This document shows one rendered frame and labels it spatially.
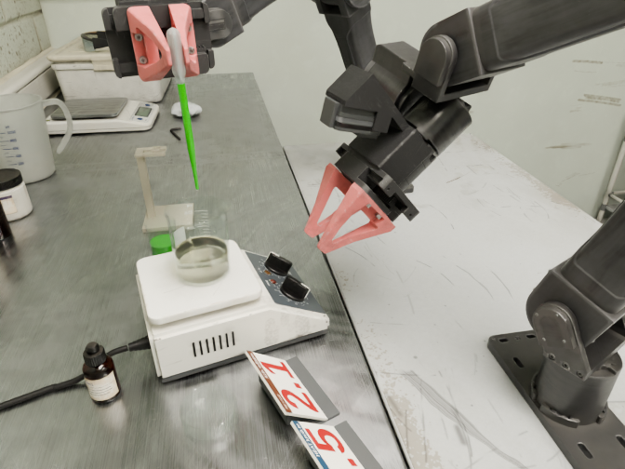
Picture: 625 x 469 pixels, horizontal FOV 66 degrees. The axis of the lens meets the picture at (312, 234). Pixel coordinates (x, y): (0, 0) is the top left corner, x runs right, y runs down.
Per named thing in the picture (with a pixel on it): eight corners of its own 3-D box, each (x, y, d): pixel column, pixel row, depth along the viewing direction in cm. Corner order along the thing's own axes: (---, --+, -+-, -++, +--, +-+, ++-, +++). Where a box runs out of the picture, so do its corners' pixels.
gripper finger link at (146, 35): (220, 10, 41) (196, 0, 49) (134, 16, 39) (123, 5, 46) (229, 89, 45) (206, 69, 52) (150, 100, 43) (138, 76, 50)
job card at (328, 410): (297, 357, 55) (296, 330, 53) (339, 414, 48) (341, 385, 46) (246, 379, 52) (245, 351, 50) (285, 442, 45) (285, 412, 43)
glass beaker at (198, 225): (175, 295, 51) (162, 226, 47) (175, 262, 56) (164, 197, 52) (241, 286, 53) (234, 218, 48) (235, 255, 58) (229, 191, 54)
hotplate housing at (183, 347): (290, 277, 68) (289, 228, 64) (330, 336, 58) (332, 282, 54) (126, 319, 61) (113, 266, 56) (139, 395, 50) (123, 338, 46)
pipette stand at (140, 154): (193, 207, 87) (184, 138, 80) (192, 228, 80) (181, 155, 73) (148, 210, 86) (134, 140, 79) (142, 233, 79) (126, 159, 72)
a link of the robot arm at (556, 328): (535, 299, 42) (600, 335, 38) (586, 265, 47) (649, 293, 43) (519, 352, 45) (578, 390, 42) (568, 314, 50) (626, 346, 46)
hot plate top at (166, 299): (234, 243, 61) (233, 237, 61) (265, 297, 52) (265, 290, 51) (136, 264, 57) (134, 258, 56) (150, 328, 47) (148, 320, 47)
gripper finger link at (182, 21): (206, 11, 41) (185, 1, 48) (118, 18, 39) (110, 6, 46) (216, 91, 45) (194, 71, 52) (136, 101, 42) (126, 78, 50)
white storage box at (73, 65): (178, 75, 175) (171, 33, 168) (166, 104, 144) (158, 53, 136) (88, 79, 171) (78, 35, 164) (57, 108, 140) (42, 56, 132)
